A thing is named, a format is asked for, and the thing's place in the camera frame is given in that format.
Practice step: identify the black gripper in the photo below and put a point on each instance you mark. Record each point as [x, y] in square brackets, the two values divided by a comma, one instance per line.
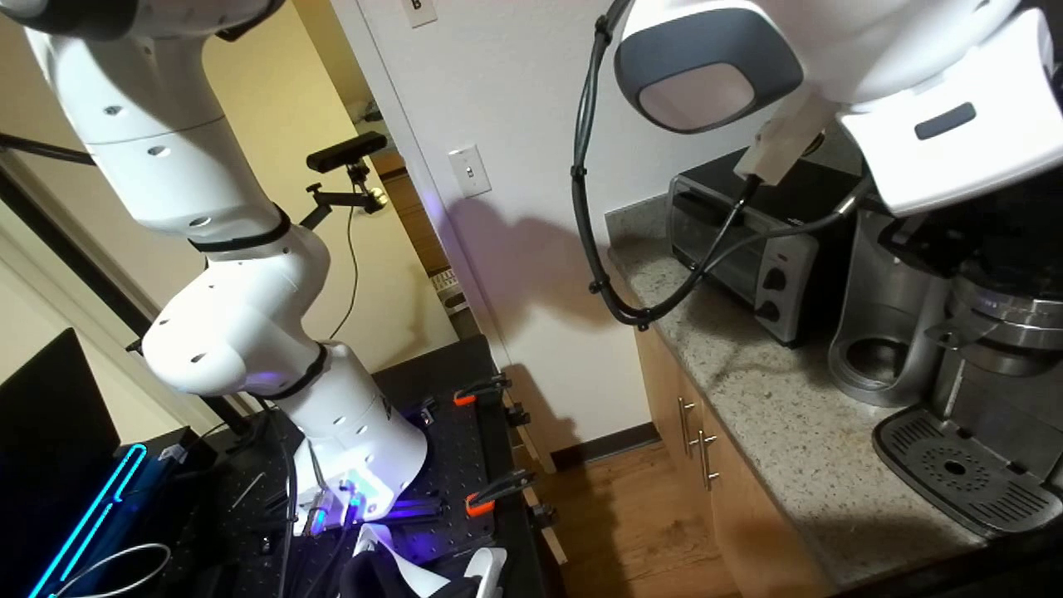
[941, 236]

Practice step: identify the silver black coffee machine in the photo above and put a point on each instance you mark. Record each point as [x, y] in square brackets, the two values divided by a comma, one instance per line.
[973, 475]

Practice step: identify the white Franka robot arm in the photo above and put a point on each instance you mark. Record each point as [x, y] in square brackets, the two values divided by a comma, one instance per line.
[168, 143]

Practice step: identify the tall silver beverage machine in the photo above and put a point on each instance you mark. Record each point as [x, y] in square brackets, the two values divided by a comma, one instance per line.
[884, 320]

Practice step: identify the silver black toaster oven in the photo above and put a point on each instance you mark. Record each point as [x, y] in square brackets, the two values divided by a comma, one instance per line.
[774, 276]

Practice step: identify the wooden base cabinet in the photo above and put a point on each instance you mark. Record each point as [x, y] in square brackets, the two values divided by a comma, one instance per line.
[667, 386]

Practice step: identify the black clamp with orange tip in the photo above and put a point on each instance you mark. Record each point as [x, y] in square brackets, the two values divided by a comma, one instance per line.
[494, 495]
[484, 389]

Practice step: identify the black perforated robot table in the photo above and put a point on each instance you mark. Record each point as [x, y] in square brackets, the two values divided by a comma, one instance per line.
[453, 444]

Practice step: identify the white plastic hook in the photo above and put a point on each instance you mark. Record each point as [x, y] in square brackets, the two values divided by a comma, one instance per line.
[486, 569]

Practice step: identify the black metal stand bar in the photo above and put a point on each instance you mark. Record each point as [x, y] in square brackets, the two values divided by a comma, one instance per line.
[76, 259]

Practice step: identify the black box with blue light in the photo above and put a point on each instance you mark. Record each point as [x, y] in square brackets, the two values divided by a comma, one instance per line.
[112, 499]

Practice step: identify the black metal pole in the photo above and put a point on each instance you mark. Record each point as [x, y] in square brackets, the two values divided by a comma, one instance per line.
[45, 147]

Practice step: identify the black monitor screen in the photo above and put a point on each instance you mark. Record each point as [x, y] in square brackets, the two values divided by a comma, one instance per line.
[53, 444]

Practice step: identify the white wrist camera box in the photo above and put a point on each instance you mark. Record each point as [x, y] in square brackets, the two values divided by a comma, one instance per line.
[781, 140]

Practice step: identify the white wall outlet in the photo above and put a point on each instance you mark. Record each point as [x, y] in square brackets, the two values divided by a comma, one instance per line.
[469, 171]

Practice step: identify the white wall light switch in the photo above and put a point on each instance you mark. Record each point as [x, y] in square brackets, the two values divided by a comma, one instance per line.
[420, 14]

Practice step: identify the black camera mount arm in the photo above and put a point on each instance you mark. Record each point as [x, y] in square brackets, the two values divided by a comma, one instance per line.
[342, 201]

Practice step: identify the black stereo camera bar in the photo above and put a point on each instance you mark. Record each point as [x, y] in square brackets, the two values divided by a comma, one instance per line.
[347, 150]

